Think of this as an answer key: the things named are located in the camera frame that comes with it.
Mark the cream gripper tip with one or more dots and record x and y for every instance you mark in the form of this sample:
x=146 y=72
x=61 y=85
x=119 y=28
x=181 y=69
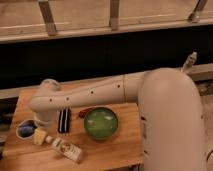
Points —
x=39 y=136

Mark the white labelled bottle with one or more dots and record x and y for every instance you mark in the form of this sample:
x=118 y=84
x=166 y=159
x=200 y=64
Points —
x=69 y=150

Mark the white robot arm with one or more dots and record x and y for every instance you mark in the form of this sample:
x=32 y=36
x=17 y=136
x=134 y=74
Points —
x=169 y=105

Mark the small bottle on ledge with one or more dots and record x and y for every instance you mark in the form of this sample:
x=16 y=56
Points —
x=190 y=61

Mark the white blue cup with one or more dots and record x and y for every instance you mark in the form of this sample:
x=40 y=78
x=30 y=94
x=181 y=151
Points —
x=26 y=129

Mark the black white striped block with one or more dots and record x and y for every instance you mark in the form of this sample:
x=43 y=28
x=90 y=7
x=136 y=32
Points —
x=64 y=121

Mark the red object behind bowl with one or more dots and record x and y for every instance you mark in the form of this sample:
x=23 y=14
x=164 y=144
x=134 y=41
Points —
x=83 y=112

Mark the green bowl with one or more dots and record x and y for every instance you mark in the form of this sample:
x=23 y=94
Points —
x=101 y=123

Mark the wooden table board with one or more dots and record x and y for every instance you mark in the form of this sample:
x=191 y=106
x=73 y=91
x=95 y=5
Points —
x=123 y=149

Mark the left metal bracket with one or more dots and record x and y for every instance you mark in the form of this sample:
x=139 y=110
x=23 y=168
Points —
x=47 y=17

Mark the metal bracket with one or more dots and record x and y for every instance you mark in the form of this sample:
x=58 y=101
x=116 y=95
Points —
x=194 y=17
x=114 y=14
x=47 y=17

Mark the middle metal bracket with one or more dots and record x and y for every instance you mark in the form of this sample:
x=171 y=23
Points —
x=114 y=14

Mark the right metal bracket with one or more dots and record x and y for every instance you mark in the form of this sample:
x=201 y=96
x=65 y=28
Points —
x=194 y=17

